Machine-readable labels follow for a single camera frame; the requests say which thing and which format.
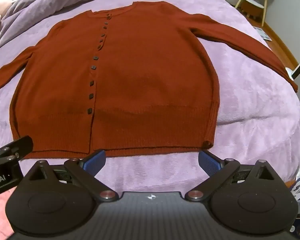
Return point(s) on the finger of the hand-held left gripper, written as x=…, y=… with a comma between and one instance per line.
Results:
x=20, y=146

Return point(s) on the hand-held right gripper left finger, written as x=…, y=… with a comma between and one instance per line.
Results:
x=95, y=162

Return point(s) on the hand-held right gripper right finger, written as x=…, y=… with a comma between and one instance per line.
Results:
x=210, y=162

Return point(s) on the rust red knit cardigan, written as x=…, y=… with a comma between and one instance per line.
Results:
x=150, y=80

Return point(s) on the pink cloth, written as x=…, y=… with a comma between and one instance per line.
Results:
x=0, y=212

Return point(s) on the purple bed sheet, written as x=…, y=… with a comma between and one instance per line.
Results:
x=252, y=105

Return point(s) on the printed papers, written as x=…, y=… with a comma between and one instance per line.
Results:
x=263, y=33

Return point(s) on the purple duvet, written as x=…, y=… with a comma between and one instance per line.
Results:
x=65, y=0

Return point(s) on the round side table yellow legs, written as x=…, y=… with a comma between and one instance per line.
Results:
x=251, y=1

